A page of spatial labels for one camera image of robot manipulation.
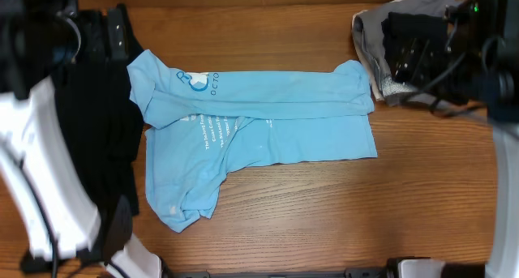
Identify light blue printed t-shirt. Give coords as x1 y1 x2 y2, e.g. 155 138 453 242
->
127 51 377 232

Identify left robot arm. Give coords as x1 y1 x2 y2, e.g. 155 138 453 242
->
1 0 171 277

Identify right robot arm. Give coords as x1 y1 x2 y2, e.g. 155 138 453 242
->
382 0 518 277

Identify folded black garment with tag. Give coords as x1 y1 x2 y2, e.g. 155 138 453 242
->
380 11 451 84

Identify folded grey garment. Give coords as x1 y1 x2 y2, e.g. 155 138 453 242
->
350 0 465 109

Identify folded beige garment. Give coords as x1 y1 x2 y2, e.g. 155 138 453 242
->
350 0 445 102

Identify black garment on left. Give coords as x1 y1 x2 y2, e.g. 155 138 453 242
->
51 3 144 216

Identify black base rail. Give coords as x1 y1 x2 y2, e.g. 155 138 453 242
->
162 267 392 278

